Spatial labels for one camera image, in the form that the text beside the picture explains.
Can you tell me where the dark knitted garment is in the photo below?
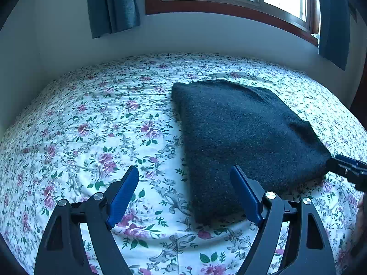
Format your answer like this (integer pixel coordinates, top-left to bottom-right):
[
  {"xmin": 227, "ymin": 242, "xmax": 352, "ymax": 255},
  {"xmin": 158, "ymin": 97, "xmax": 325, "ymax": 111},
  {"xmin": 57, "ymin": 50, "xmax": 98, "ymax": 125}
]
[{"xmin": 171, "ymin": 79, "xmax": 332, "ymax": 224}]

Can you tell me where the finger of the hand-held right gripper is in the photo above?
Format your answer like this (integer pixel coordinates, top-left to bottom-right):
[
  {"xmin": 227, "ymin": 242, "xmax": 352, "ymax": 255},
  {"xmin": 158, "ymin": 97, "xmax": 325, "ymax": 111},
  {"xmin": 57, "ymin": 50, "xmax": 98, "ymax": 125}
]
[
  {"xmin": 325, "ymin": 159, "xmax": 367, "ymax": 191},
  {"xmin": 334, "ymin": 154, "xmax": 367, "ymax": 170}
]

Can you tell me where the blue curtain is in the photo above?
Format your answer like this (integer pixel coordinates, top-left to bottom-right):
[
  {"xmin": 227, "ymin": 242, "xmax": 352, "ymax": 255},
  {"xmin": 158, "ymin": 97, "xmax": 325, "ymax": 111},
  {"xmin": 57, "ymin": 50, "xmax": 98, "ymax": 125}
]
[
  {"xmin": 86, "ymin": 0, "xmax": 141, "ymax": 39},
  {"xmin": 317, "ymin": 0, "xmax": 351, "ymax": 71}
]

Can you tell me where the wooden framed window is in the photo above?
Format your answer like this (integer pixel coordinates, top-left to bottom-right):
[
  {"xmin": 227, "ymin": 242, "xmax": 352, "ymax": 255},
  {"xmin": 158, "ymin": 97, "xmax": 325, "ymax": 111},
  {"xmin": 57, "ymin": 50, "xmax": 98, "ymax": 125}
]
[{"xmin": 144, "ymin": 0, "xmax": 320, "ymax": 47}]

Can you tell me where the floral bed sheet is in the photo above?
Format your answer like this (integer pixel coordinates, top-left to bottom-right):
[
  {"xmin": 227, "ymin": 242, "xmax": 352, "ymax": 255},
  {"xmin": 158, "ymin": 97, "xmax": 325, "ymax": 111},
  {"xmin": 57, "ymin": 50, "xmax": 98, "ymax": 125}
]
[{"xmin": 0, "ymin": 52, "xmax": 367, "ymax": 275}]

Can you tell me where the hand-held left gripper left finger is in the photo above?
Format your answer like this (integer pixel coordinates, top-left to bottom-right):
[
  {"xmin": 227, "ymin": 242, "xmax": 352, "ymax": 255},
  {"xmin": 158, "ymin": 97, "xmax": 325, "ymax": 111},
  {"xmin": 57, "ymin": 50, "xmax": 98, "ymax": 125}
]
[{"xmin": 34, "ymin": 165, "xmax": 140, "ymax": 275}]

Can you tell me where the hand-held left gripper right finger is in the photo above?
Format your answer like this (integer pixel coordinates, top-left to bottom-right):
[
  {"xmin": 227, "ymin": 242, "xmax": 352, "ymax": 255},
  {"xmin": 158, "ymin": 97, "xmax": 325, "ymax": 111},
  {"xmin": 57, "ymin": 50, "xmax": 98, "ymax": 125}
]
[{"xmin": 230, "ymin": 165, "xmax": 336, "ymax": 275}]

